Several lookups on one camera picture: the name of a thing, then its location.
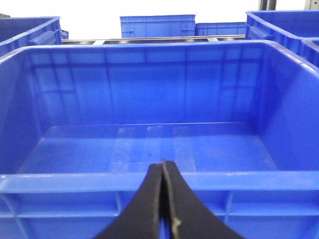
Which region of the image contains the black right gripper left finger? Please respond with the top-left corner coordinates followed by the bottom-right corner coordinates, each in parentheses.
top-left (95, 164), bottom-right (163, 239)

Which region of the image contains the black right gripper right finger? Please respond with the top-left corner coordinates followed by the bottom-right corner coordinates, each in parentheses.
top-left (162, 160), bottom-right (243, 239)

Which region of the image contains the right blue plastic bin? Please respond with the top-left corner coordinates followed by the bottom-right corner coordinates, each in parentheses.
top-left (0, 40), bottom-right (319, 239)

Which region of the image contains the blue plastic bin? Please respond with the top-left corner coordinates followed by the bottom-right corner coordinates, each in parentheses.
top-left (0, 16), bottom-right (62, 56)
top-left (0, 40), bottom-right (319, 239)

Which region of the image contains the far low blue crate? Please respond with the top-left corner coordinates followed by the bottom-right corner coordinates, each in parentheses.
top-left (195, 22), bottom-right (247, 36)

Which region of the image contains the rear centre blue crate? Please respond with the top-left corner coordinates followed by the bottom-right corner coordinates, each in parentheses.
top-left (120, 14), bottom-right (195, 38)

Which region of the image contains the left blue plastic bin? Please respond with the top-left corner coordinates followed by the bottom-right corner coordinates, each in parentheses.
top-left (0, 16), bottom-right (62, 56)

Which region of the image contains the steel rear rack rail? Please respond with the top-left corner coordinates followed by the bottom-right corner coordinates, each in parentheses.
top-left (62, 34), bottom-right (245, 45)

